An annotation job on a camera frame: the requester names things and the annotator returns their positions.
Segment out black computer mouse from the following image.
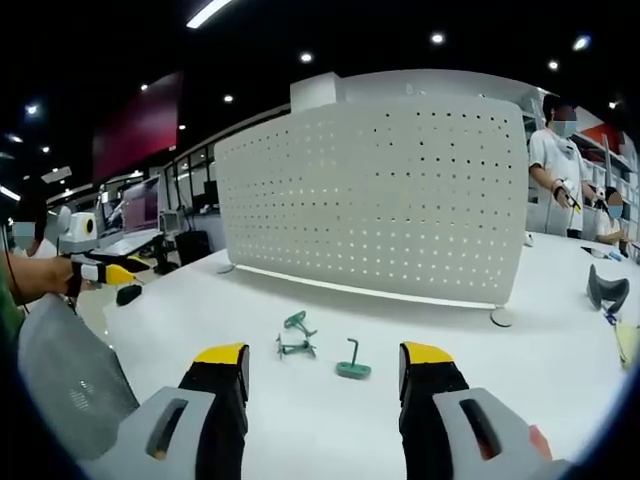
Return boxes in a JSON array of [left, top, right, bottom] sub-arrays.
[[115, 283, 144, 307]]

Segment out computer monitor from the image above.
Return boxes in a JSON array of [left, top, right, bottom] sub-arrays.
[[121, 174, 164, 235]]

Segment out yellow cloth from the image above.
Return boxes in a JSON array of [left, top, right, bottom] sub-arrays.
[[613, 321, 640, 372]]

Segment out person's left hand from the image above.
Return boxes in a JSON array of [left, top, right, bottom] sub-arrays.
[[24, 255, 85, 302]]

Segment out person's green sleeve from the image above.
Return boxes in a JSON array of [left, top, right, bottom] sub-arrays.
[[0, 252, 25, 361]]

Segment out dark red wall screen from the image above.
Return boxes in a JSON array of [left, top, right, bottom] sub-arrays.
[[91, 71, 185, 185]]

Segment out green mounting plate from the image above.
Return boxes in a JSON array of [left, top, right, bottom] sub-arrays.
[[334, 360, 373, 380]]

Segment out white storage shelves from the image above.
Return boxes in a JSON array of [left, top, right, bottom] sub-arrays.
[[574, 122, 640, 206]]

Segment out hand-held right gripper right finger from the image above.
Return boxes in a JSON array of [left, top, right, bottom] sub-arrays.
[[398, 341, 556, 480]]

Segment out grey mesh chair back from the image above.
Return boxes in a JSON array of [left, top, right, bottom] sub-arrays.
[[16, 291, 142, 462]]

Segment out white perforated divider panel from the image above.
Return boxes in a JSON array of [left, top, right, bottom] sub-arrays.
[[213, 96, 531, 312]]

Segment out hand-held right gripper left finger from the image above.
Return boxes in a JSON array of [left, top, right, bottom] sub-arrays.
[[119, 342, 251, 480]]

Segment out person's right hand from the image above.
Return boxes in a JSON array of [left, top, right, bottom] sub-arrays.
[[527, 423, 555, 462]]

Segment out grey curved headrest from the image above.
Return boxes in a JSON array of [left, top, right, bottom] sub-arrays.
[[585, 263, 631, 315]]

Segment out white square column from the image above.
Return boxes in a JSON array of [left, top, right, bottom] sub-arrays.
[[289, 71, 342, 115]]

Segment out green hook assembly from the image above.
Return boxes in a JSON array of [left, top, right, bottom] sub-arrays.
[[274, 333, 319, 363], [283, 310, 320, 338]]

